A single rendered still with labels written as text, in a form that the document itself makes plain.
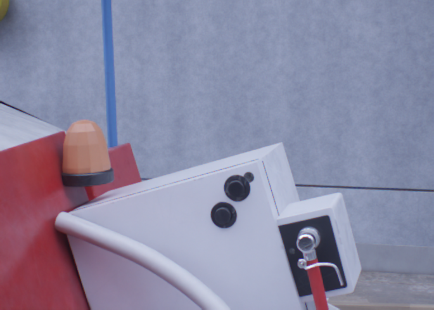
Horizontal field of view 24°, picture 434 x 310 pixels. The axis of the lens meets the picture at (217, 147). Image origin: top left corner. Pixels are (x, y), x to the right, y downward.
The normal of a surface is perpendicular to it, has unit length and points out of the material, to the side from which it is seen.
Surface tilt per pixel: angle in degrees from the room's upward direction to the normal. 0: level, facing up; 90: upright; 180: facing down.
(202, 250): 90
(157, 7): 90
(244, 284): 90
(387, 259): 90
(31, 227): 70
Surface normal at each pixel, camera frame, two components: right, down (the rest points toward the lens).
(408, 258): -0.23, 0.14
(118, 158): 0.93, -0.26
